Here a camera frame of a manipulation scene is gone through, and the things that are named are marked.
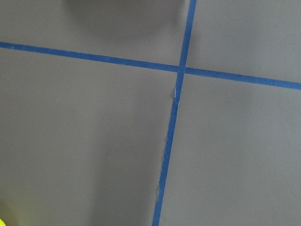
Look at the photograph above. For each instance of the upper yellow lemon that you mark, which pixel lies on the upper yellow lemon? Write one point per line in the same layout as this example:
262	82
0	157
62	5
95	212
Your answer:
2	223

